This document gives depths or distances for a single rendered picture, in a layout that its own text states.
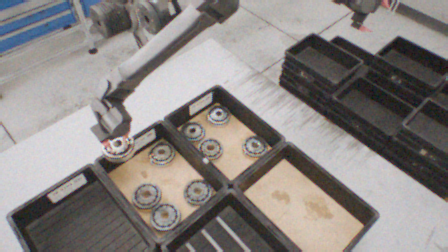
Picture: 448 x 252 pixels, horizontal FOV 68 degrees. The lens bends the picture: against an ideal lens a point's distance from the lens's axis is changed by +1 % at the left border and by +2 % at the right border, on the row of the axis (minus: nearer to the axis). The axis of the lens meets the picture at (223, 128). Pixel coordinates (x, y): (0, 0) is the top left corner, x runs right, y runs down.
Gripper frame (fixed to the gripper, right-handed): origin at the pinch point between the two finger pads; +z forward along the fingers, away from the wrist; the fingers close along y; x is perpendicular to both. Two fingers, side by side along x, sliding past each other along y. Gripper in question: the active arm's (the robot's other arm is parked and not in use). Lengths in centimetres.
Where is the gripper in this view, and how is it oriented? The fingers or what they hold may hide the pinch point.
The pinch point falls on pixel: (116, 142)
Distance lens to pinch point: 113.1
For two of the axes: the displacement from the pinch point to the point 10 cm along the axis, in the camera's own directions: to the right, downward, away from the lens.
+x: -6.6, -6.2, 4.2
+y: 7.5, -5.2, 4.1
